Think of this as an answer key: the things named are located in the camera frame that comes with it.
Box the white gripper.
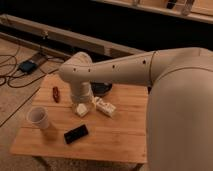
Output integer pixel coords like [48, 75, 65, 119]
[70, 82, 93, 103]

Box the black eraser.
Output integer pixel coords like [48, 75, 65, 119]
[64, 125, 89, 144]

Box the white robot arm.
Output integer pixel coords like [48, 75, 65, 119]
[59, 47, 213, 171]

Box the white rectangular block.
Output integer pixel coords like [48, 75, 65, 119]
[75, 103, 89, 117]

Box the black round plate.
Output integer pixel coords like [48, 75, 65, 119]
[91, 83, 112, 97]

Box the red brown small object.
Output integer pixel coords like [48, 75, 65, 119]
[52, 86, 60, 103]

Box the white toy block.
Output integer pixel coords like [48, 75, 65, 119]
[93, 97, 116, 117]

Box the white paper cup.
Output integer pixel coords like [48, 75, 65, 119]
[26, 107, 50, 129]

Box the blue power adapter box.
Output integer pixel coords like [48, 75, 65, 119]
[18, 60, 37, 74]

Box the wooden table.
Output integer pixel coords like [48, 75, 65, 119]
[10, 75, 147, 164]

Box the black floor cable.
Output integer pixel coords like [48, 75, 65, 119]
[0, 44, 73, 89]

